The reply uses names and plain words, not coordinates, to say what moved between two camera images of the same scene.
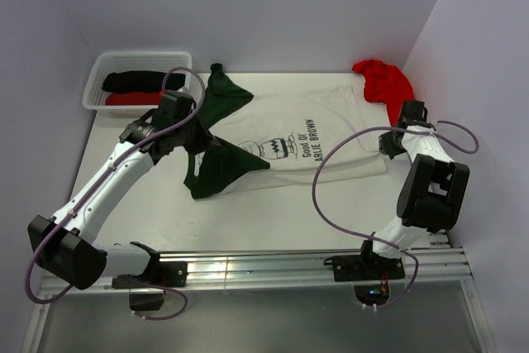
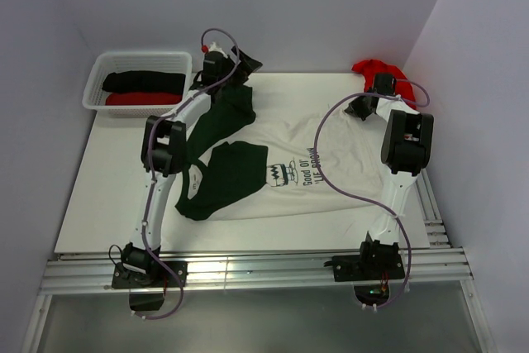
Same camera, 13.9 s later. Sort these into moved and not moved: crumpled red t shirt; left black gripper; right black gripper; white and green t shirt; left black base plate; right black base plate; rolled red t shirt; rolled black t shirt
Moved: right black gripper; white and green t shirt; left black gripper
Not moved: crumpled red t shirt; right black base plate; rolled black t shirt; left black base plate; rolled red t shirt
